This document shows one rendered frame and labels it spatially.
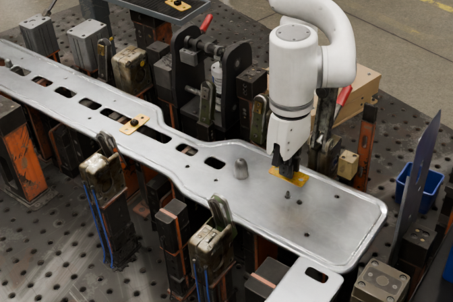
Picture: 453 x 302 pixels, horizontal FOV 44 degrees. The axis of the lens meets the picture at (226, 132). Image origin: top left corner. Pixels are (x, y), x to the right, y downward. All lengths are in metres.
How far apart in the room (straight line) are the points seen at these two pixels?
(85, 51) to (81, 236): 0.53
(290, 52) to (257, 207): 0.40
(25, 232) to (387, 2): 3.23
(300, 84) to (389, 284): 0.38
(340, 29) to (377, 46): 2.72
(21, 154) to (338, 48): 0.99
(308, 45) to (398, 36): 2.92
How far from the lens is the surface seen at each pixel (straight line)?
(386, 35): 3.88
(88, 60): 1.72
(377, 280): 1.06
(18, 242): 1.70
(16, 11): 4.58
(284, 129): 1.07
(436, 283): 1.12
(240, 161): 1.27
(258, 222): 1.21
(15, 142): 1.65
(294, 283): 1.11
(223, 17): 2.58
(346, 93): 1.33
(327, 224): 1.21
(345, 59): 1.01
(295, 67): 0.99
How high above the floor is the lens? 1.91
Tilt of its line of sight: 40 degrees down
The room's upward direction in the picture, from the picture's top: 4 degrees counter-clockwise
